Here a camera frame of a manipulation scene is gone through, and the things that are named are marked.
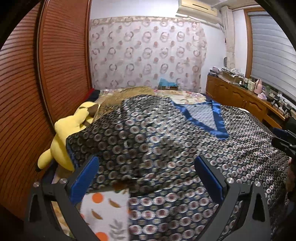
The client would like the navy circle-patterned satin garment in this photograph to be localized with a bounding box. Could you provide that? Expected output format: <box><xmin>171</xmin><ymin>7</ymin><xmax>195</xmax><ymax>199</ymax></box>
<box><xmin>66</xmin><ymin>95</ymin><xmax>288</xmax><ymax>240</ymax></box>

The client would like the orange-print white sheet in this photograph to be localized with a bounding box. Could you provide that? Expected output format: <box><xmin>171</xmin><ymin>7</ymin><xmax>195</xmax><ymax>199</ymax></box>
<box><xmin>80</xmin><ymin>189</ymin><xmax>130</xmax><ymax>241</ymax></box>

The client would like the pink kettle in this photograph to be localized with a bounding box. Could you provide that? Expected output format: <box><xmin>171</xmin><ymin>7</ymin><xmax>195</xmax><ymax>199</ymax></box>
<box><xmin>254</xmin><ymin>79</ymin><xmax>263</xmax><ymax>94</ymax></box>

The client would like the wooden sideboard cabinet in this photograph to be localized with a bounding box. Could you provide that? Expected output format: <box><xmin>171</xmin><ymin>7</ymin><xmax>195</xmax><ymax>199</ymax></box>
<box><xmin>206</xmin><ymin>75</ymin><xmax>285</xmax><ymax>128</ymax></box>

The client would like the yellow plush toy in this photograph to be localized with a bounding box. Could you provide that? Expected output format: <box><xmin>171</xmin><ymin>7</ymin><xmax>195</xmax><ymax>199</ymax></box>
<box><xmin>37</xmin><ymin>101</ymin><xmax>100</xmax><ymax>171</ymax></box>

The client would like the clutter pile on sideboard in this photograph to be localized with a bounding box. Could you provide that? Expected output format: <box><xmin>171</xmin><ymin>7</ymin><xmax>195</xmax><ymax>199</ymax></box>
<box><xmin>209</xmin><ymin>67</ymin><xmax>244</xmax><ymax>83</ymax></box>

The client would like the grey window blind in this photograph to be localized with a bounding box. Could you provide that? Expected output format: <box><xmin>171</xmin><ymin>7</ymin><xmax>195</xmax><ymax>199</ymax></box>
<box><xmin>248</xmin><ymin>11</ymin><xmax>296</xmax><ymax>98</ymax></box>

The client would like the gold patterned folded cloth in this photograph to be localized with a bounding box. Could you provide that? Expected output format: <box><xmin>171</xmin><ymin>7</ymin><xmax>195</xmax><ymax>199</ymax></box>
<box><xmin>93</xmin><ymin>86</ymin><xmax>155</xmax><ymax>121</ymax></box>

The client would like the floral cream bedspread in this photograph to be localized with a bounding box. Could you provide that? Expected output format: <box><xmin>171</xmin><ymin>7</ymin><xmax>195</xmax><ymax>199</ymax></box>
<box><xmin>95</xmin><ymin>88</ymin><xmax>207</xmax><ymax>104</ymax></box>

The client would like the wooden louvered wardrobe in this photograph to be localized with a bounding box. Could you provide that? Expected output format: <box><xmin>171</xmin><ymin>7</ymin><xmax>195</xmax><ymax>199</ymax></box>
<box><xmin>1</xmin><ymin>1</ymin><xmax>91</xmax><ymax>219</ymax></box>

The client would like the blue item on box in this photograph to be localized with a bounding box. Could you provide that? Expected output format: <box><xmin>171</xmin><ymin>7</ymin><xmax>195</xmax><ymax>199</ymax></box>
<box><xmin>158</xmin><ymin>78</ymin><xmax>179</xmax><ymax>90</ymax></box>

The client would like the white air conditioner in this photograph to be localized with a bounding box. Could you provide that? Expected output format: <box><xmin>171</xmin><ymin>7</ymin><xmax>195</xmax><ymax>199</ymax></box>
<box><xmin>176</xmin><ymin>0</ymin><xmax>223</xmax><ymax>25</ymax></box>

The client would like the circle-patterned pink curtain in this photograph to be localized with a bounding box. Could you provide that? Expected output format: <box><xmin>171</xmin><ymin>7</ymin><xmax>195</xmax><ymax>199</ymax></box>
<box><xmin>89</xmin><ymin>16</ymin><xmax>207</xmax><ymax>92</ymax></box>

